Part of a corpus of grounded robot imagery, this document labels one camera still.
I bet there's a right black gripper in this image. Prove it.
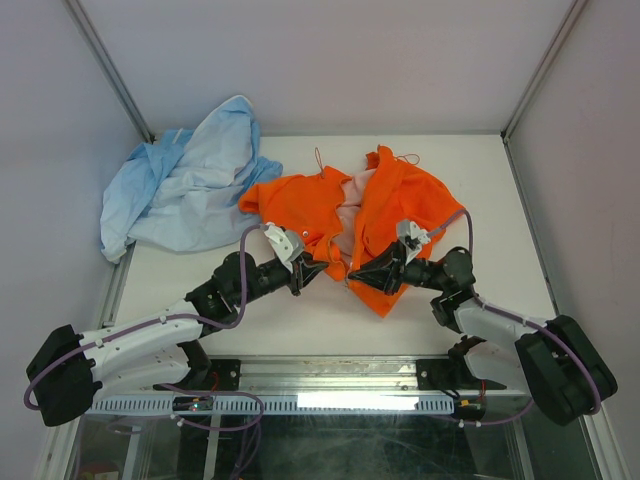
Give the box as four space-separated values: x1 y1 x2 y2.
347 238 446 296

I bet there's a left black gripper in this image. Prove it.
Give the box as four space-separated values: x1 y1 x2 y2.
234 252 328 307

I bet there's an orange jacket pink lining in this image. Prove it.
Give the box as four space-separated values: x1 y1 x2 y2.
237 144 468 319

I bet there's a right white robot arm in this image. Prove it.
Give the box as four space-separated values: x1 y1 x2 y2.
348 241 618 426

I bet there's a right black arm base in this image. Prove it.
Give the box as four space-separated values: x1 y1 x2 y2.
415 335 506 393

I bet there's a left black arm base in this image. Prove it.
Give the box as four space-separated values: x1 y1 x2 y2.
154 340 242 392

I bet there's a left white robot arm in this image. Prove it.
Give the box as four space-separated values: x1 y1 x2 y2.
23 252 328 427

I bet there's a light blue garment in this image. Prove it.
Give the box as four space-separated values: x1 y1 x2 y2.
100 95 283 263

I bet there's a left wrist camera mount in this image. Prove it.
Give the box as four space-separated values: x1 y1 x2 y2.
264 222 305 273

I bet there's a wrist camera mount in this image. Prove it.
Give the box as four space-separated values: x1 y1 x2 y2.
396 219 431 264
264 222 305 273

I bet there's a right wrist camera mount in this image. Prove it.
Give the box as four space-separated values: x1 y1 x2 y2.
396 219 431 264

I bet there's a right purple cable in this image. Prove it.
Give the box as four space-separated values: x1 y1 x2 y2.
424 208 603 429

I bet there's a purple cable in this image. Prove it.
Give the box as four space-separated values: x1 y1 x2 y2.
424 208 603 429
22 224 266 431

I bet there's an aluminium front rail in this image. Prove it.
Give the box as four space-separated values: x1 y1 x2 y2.
62 353 600 397

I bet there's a white slotted cable duct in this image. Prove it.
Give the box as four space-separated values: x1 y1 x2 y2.
88 392 454 417

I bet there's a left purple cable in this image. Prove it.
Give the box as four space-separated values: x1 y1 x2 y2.
22 224 266 431

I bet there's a right corner aluminium post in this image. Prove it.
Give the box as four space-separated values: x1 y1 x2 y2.
501 0 590 144

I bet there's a corner aluminium post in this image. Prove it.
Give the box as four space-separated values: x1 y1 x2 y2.
501 0 590 144
62 0 156 144

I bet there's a left corner aluminium post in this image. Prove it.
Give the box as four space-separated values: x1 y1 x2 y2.
62 0 156 144

